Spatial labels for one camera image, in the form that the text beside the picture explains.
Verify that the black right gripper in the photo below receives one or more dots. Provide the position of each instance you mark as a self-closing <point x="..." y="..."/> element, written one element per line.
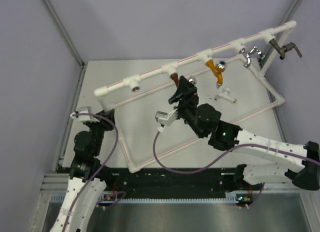
<point x="187" y="90"/>

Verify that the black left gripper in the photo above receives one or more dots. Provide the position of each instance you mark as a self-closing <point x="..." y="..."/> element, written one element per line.
<point x="104" y="123"/>

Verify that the brown faucet chrome knob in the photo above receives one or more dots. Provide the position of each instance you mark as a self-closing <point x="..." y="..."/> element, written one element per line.
<point x="176" y="80"/>

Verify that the white pipe frame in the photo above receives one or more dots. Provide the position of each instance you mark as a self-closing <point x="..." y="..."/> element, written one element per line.
<point x="254" y="60"/>

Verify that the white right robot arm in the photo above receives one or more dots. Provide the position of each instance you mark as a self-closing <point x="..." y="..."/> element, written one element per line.
<point x="296" y="163"/>

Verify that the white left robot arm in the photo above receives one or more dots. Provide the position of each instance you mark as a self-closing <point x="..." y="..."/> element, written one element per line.
<point x="88" y="176"/>

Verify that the white plastic faucet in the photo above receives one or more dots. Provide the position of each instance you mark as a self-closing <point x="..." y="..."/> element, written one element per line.
<point x="225" y="94"/>

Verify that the orange faucet blue cap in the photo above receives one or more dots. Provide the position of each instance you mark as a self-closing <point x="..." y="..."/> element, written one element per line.
<point x="217" y="70"/>

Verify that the chrome lever faucet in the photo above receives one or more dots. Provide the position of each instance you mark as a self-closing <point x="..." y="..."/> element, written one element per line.
<point x="250" y="54"/>

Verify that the dark grey lever faucet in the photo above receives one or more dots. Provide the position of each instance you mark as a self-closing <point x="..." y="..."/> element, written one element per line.
<point x="282" y="50"/>

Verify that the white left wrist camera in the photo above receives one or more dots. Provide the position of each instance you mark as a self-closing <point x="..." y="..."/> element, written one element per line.
<point x="84" y="114"/>

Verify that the aluminium frame rail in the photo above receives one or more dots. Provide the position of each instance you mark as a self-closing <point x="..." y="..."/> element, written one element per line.
<point x="54" y="183"/>

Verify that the white slotted cable duct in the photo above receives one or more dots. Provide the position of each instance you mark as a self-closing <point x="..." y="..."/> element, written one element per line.
<point x="227" y="198"/>

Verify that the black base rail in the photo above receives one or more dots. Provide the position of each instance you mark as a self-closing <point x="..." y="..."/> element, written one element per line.
<point x="158" y="183"/>

